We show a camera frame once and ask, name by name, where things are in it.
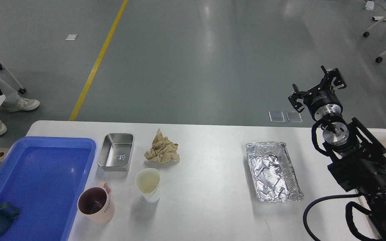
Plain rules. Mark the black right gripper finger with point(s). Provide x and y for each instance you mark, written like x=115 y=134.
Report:
x=301 y=99
x=332 y=80

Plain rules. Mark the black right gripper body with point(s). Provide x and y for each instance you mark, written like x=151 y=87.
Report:
x=322 y=103

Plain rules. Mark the stainless steel rectangular tin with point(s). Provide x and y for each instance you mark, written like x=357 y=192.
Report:
x=116 y=151

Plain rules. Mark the pink HOME mug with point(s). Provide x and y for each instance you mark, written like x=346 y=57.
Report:
x=96 y=204

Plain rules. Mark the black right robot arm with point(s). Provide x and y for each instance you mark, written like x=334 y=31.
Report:
x=357 y=158

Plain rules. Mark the clear floor plate right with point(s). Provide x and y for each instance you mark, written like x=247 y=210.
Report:
x=294 y=117

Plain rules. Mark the clear floor plate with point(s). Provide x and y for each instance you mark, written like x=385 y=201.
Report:
x=294 y=117
x=276 y=116

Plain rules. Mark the clear floor plate left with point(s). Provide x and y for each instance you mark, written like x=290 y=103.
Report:
x=276 y=116

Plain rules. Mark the aluminium foil tray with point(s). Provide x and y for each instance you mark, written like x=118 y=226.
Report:
x=273 y=173

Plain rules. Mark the crumpled brown paper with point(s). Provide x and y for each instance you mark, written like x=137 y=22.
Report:
x=162 y=150

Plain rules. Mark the white paper cup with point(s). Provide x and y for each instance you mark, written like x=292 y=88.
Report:
x=147 y=182

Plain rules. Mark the blue plastic tray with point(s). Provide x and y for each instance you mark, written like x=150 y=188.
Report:
x=43 y=177

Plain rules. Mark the person in black top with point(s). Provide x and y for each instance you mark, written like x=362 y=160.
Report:
x=14 y=102

